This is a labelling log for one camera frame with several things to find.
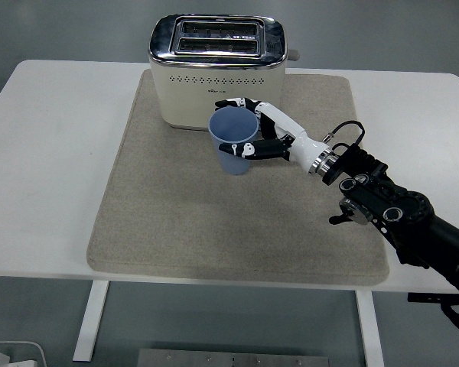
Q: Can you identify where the cream and chrome toaster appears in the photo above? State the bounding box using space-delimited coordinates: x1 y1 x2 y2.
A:
147 13 302 133

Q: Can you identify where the black table control panel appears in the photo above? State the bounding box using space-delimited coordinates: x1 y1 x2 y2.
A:
406 292 459 304

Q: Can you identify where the beige felt mat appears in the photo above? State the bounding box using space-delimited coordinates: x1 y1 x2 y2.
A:
85 68 390 287

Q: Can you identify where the blue plastic cup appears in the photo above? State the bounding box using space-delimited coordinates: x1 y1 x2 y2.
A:
207 106 261 177

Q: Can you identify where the white table leg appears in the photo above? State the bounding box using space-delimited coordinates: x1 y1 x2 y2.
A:
354 290 386 367
72 281 111 362

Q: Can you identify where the white plastic bin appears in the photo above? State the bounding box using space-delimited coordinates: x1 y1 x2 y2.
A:
0 341 47 367

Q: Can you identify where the grey metal plate with screws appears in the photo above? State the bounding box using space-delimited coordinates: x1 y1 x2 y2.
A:
136 348 332 367

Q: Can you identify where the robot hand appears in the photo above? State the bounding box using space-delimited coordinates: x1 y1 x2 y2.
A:
213 96 329 174

